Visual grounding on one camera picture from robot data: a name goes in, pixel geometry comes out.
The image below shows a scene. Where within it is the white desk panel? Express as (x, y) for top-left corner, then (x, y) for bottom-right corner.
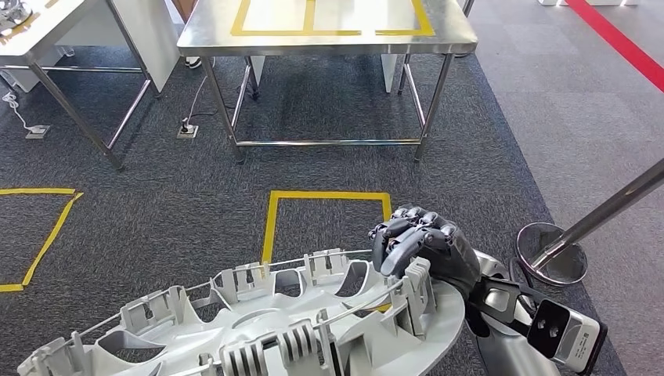
(106, 0), (181, 95)

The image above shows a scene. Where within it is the red barrier belt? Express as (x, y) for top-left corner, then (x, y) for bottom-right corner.
(564, 0), (664, 95)

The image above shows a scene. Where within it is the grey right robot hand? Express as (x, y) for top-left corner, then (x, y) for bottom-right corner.
(368, 205), (482, 299)

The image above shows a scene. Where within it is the white coiled cable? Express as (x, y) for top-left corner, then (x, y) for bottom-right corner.
(1, 90), (34, 131)

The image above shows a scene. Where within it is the stainless steel workbench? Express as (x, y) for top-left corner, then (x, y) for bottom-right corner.
(177, 0), (479, 165)

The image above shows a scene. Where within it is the silver metal part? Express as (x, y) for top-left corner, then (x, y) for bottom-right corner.
(0, 0), (33, 27)

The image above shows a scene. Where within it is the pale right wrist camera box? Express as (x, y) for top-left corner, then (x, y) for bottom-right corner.
(526, 298), (609, 376)

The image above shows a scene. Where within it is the table with chrome legs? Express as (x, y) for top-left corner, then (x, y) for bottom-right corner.
(0, 0), (157, 172)

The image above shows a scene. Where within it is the grey plastic wheel hubcap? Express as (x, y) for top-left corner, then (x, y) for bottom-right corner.
(16, 248), (467, 376)

